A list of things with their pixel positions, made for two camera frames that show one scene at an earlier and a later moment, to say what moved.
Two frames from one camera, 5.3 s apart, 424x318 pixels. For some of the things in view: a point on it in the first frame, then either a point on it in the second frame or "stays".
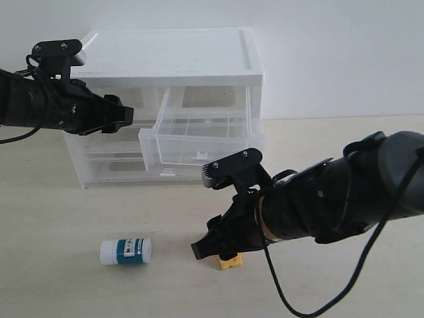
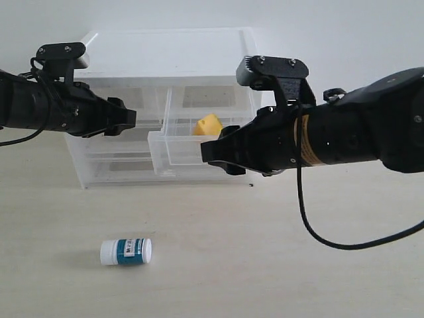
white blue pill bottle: [125, 251] stays
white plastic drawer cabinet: [195, 95] stays
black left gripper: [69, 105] stays
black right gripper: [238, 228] to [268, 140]
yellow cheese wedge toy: [234, 262] to [209, 125]
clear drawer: [197, 125] stays
